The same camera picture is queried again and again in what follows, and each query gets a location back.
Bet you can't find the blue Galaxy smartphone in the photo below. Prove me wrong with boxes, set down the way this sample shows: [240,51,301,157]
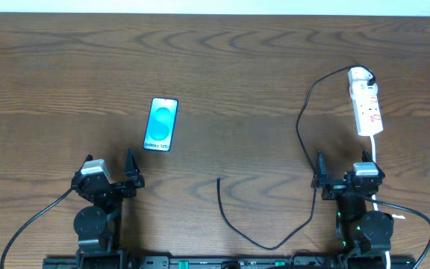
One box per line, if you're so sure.
[143,97,178,152]

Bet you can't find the black USB charging cable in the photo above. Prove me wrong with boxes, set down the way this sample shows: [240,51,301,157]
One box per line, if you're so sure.
[216,64,377,251]

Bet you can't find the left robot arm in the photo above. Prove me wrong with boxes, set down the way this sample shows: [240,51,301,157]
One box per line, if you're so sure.
[71,149,145,268]

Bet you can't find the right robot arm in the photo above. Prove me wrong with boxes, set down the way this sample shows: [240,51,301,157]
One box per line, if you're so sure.
[312,151,394,268]

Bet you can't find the white USB charger adapter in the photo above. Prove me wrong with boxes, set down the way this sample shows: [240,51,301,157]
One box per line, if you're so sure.
[348,67,376,85]

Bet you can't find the white power strip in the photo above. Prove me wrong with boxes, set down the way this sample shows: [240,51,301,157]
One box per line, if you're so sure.
[349,81,384,137]

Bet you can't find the black right camera cable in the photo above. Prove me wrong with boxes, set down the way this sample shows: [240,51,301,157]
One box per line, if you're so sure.
[364,196,430,269]

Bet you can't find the black camera cable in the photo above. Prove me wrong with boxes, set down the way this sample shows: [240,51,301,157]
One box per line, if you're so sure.
[0,186,75,269]
[364,196,430,269]

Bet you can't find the white power strip cord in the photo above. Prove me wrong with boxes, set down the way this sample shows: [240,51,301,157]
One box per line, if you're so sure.
[369,134,392,269]

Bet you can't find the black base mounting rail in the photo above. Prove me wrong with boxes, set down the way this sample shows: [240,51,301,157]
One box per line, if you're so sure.
[43,255,417,269]

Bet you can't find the black left camera cable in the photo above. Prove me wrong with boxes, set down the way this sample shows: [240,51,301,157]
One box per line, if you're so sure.
[0,186,75,269]

